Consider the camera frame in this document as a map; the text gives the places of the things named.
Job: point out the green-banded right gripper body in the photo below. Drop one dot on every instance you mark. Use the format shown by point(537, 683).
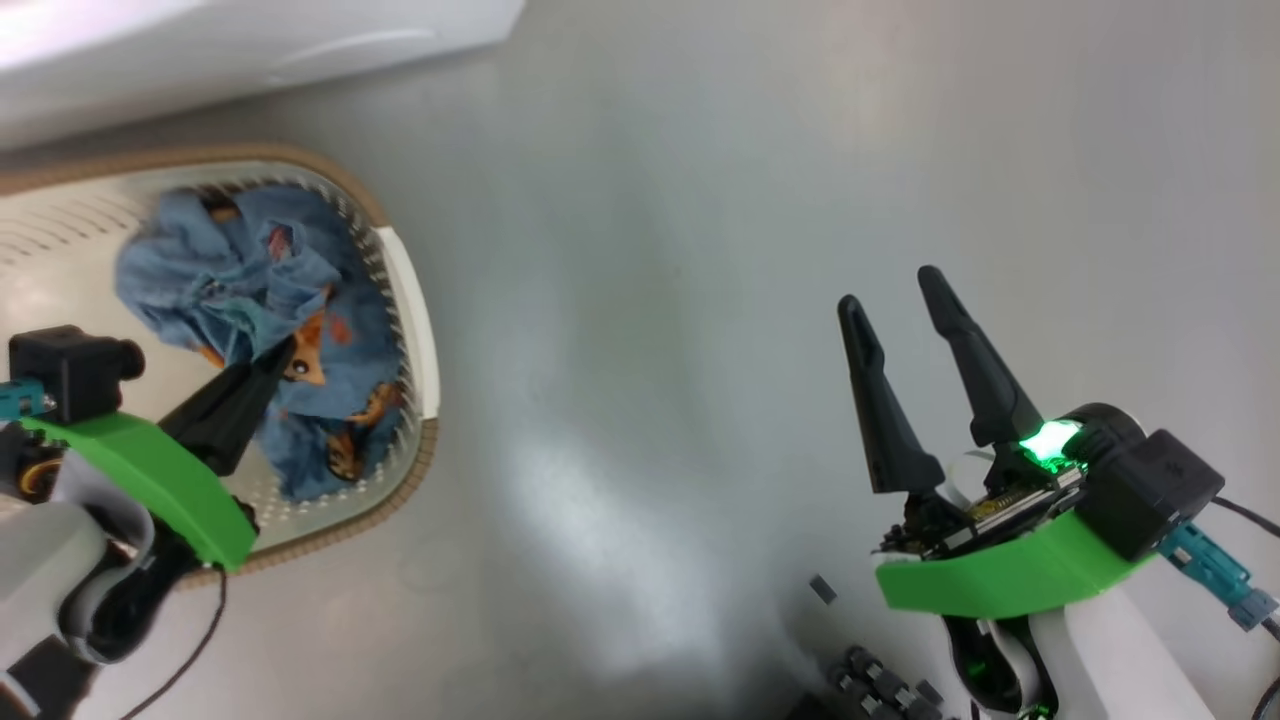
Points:
point(1000, 580)

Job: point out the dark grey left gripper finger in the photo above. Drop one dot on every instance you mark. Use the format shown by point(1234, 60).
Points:
point(225, 395)
point(245, 430)

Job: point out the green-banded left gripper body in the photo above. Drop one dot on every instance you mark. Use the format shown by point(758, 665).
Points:
point(170, 475)

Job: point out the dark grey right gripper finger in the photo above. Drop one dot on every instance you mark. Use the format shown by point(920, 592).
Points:
point(990, 390)
point(890, 430)

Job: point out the blue cartoon print clothes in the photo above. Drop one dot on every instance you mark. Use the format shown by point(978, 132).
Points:
point(250, 250)

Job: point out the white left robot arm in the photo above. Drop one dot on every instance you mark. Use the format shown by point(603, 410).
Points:
point(40, 560)

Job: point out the black robot base parts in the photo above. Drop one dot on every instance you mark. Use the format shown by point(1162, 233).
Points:
point(880, 690)

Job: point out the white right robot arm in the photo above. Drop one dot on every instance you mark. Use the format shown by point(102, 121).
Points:
point(1110, 660)

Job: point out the cream perforated laundry basket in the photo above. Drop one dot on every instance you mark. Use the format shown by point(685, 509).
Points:
point(60, 225)

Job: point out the white front-load washing machine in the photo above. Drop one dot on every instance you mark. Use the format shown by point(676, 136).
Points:
point(200, 50)

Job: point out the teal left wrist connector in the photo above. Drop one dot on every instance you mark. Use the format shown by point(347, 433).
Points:
point(20, 398)

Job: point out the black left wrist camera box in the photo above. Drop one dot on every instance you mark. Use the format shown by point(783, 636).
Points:
point(70, 365)

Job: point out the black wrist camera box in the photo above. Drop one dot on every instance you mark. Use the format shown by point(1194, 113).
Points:
point(70, 365)
point(1150, 490)

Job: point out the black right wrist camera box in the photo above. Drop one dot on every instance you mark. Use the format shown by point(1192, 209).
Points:
point(1150, 490)

